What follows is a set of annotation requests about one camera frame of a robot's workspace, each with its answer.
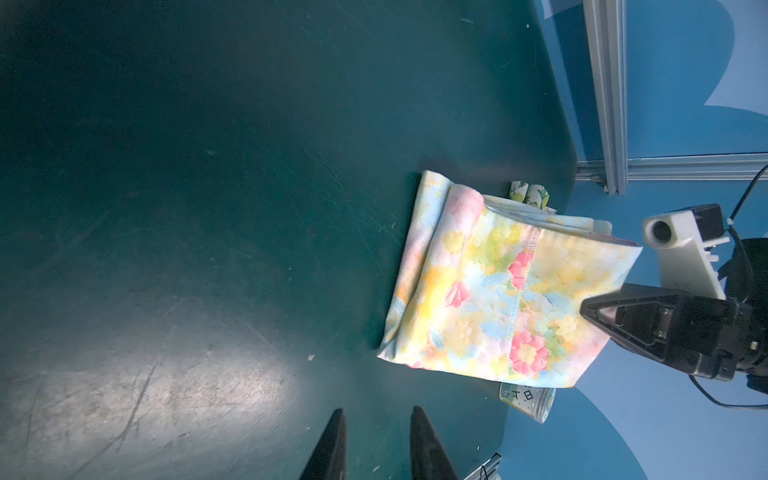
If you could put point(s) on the right aluminium frame post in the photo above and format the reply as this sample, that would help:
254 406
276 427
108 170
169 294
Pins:
605 22

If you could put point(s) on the lemon print skirt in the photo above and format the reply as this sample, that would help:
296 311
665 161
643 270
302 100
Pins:
534 195

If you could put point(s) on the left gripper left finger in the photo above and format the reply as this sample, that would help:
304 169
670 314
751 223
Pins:
328 460

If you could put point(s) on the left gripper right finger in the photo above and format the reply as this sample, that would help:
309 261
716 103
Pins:
429 460

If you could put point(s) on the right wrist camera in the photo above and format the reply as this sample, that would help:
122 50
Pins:
683 240

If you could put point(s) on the pink floral skirt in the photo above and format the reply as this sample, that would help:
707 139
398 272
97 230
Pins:
491 288

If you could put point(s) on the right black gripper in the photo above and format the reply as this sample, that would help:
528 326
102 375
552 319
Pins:
699 336

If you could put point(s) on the round green white tin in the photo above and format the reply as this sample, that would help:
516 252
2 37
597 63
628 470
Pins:
532 401

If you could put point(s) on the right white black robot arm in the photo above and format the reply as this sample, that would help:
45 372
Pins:
746 281

